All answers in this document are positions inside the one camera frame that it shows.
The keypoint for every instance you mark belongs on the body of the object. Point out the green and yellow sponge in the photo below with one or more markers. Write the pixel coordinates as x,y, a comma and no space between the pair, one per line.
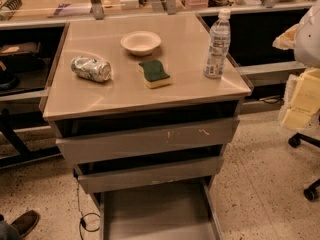
154,74

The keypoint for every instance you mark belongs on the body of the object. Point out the open bottom grey drawer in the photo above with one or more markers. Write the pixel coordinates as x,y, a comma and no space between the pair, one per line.
171,211

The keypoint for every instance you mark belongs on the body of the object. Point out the grey drawer cabinet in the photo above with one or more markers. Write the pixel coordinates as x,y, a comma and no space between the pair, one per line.
76,106

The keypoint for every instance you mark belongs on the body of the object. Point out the metal coil stand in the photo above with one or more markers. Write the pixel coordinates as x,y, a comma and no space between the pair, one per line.
9,8

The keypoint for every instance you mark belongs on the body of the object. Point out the white paper bowl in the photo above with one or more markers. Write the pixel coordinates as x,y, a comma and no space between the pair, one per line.
140,43

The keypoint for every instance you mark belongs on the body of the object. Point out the crushed silver soda can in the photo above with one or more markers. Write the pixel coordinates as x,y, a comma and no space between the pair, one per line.
91,69

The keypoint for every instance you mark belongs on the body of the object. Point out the purple white paper sheet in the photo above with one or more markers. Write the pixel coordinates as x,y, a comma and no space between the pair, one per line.
72,9

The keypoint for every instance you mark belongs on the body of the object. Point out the top grey drawer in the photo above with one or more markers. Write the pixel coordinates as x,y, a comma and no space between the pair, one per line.
145,141

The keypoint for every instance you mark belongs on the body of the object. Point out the brown shoe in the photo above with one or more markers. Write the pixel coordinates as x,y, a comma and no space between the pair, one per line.
26,223

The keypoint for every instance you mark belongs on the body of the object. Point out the clear plastic water bottle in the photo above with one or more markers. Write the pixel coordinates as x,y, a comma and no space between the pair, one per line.
220,39

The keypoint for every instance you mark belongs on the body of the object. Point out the long wooden workbench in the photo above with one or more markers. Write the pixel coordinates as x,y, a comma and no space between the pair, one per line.
39,9

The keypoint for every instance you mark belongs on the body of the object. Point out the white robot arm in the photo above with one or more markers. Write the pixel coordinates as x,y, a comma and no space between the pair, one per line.
302,94

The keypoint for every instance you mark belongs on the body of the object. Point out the middle grey drawer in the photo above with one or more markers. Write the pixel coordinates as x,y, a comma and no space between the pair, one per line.
151,175

